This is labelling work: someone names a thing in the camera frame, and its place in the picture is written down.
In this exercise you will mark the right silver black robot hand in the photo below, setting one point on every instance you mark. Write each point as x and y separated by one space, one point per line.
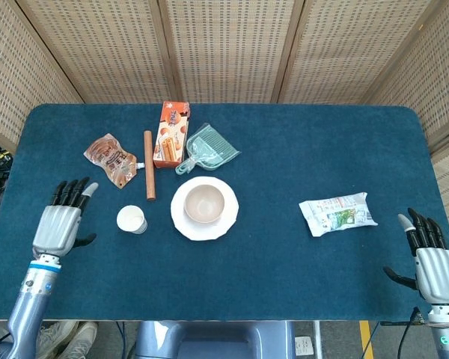
432 269

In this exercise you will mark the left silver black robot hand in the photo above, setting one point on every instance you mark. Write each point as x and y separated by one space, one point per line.
60 228

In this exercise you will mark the white paper cup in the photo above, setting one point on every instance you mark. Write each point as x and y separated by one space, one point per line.
131 220

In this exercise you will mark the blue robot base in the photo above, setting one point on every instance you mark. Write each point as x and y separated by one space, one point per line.
215 340

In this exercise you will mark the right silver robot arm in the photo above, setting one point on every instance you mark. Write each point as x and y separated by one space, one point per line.
447 331

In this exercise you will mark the brown spout pouch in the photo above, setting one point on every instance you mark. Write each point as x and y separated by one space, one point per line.
112 159

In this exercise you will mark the grey sneaker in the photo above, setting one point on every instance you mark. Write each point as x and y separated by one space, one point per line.
78 340
54 333

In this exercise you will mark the white snack packet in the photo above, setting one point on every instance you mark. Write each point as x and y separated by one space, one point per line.
336 215

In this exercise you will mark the wooden rolling pin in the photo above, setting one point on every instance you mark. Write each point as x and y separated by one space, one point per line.
149 164

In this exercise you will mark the orange biscuit box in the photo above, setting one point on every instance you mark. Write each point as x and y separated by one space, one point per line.
170 138

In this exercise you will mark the white plate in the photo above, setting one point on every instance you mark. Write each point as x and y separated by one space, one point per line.
206 230

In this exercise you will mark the beige bowl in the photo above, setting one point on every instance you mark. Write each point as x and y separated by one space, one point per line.
204 203

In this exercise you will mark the white paper label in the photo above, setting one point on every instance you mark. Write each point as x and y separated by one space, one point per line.
304 346

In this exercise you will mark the blue table mat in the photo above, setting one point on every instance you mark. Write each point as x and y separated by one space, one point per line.
265 269

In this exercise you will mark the green plastic dustpan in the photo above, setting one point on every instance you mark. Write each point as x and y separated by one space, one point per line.
209 149

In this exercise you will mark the bamboo folding screen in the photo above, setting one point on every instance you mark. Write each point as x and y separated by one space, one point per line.
224 48

